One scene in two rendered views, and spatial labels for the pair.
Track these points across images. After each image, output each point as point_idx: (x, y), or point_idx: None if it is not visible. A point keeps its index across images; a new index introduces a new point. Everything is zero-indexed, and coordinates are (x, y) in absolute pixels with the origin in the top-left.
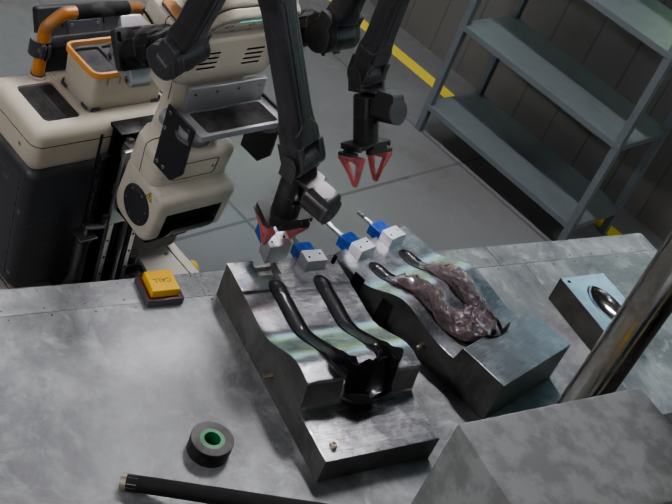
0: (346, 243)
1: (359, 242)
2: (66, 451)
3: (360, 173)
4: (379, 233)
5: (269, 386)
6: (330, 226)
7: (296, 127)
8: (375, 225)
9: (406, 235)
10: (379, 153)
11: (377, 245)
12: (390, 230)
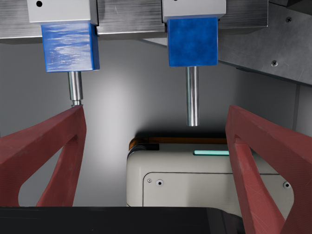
0: (217, 33)
1: (203, 3)
2: None
3: (276, 129)
4: (91, 29)
5: None
6: (198, 110)
7: None
8: (81, 58)
9: (3, 4)
10: (101, 212)
11: (119, 4)
12: (64, 9)
